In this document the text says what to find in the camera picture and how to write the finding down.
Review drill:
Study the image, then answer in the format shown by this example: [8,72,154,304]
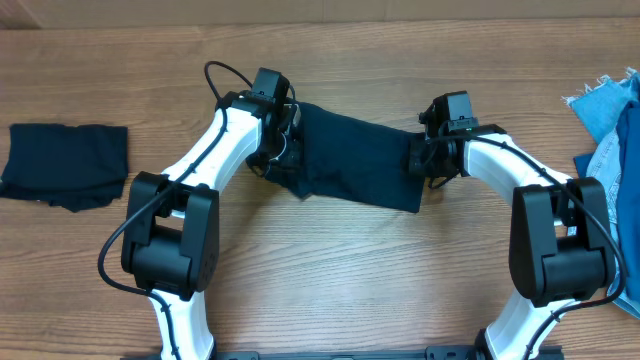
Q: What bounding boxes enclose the dark navy t-shirt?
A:
[266,103,425,213]

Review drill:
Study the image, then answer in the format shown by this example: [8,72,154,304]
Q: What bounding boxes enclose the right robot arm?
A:
[408,91,626,359]

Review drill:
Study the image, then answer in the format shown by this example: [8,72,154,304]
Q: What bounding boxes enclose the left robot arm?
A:
[119,68,302,359]

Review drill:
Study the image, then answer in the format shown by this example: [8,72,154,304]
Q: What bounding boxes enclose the light blue denim jeans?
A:
[564,68,639,318]

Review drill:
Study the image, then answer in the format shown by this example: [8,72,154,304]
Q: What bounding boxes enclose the blue garment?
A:
[574,101,639,306]

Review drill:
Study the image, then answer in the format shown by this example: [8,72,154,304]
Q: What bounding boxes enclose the folded black cloth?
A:
[1,123,129,212]

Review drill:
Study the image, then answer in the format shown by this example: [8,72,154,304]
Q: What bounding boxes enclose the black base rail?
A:
[119,344,566,360]

